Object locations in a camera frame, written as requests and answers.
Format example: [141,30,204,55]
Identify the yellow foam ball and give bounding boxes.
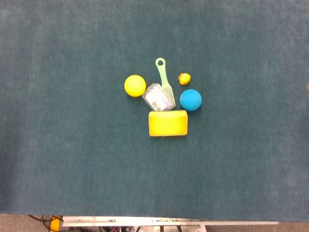
[124,74,147,98]

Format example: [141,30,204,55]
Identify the light green plastic grater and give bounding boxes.
[155,57,176,105]

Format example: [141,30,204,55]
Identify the teal carpet table mat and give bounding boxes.
[0,0,309,222]

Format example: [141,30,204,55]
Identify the small yellow rubber duck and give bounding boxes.
[178,72,192,86]

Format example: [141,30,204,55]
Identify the clear plastic box with label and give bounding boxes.
[141,83,176,112]

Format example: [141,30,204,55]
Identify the yellow rectangular sponge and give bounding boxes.
[148,110,189,137]

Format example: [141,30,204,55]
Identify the aluminium frame rail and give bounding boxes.
[62,216,280,227]

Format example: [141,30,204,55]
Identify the blue foam ball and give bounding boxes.
[179,89,202,112]

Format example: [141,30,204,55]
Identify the yellow box under table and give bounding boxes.
[49,215,64,232]

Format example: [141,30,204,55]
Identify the black floor cables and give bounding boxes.
[28,214,53,229]

